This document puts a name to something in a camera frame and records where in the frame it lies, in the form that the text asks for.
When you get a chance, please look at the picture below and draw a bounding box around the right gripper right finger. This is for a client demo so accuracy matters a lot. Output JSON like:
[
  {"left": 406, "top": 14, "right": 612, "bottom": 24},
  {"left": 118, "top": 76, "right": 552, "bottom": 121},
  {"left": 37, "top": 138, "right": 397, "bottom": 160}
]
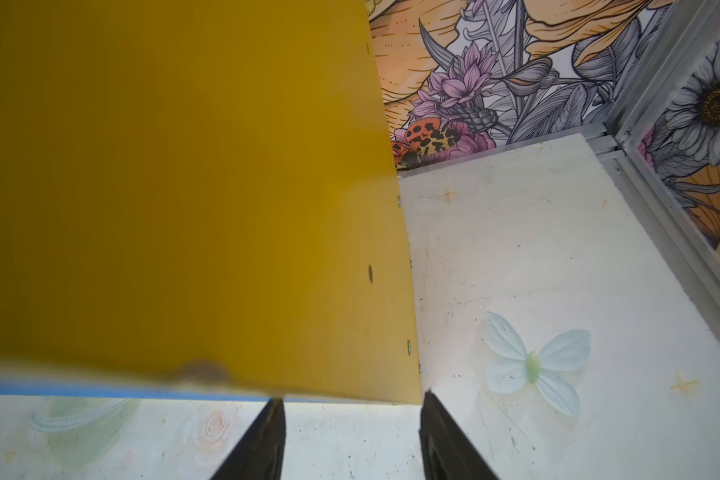
[{"left": 419, "top": 390, "right": 498, "bottom": 480}]

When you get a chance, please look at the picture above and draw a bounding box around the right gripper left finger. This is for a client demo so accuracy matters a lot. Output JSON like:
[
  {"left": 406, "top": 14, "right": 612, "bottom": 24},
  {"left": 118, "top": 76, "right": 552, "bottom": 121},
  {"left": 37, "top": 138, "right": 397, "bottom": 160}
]
[{"left": 211, "top": 399, "right": 286, "bottom": 480}]

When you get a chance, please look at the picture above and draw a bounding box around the yellow shelf with coloured boards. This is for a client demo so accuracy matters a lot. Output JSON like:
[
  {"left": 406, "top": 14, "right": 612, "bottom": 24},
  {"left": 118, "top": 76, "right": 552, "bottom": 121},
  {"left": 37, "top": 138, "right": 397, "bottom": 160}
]
[{"left": 0, "top": 1, "right": 422, "bottom": 404}]

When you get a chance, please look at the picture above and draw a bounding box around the right aluminium frame post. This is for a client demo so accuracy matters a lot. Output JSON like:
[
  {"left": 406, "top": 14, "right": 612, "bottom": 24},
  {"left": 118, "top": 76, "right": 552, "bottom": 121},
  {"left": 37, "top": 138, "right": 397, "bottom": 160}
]
[{"left": 606, "top": 1, "right": 720, "bottom": 341}]

